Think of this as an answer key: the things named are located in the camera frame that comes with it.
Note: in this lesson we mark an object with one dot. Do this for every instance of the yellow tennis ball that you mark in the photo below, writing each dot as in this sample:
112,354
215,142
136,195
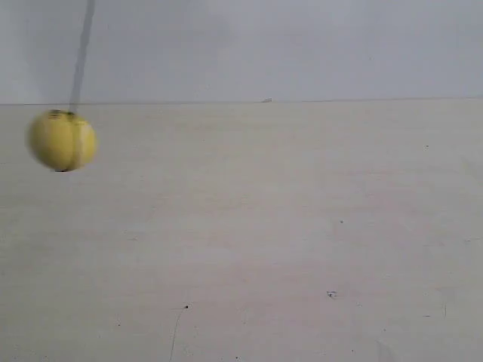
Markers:
61,140

